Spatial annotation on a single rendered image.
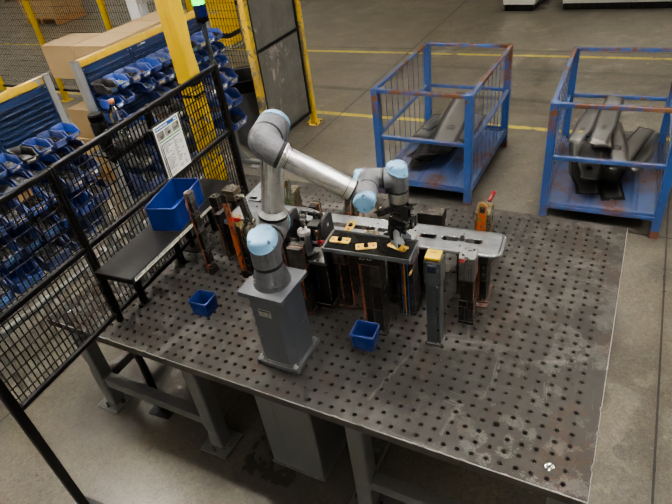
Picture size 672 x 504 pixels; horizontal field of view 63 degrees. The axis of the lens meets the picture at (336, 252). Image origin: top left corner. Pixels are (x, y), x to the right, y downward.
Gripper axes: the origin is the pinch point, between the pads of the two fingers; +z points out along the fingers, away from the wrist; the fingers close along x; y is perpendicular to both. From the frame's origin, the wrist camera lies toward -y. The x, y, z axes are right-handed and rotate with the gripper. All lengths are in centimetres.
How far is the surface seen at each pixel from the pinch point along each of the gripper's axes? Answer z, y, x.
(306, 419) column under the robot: 71, -17, -50
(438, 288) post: 16.2, 17.6, 2.0
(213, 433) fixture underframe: 104, -70, -71
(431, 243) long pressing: 17.7, -3.2, 27.1
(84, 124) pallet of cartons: 58, -430, 55
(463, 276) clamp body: 21.2, 18.3, 18.9
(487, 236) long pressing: 18, 14, 45
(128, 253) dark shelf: 15, -115, -60
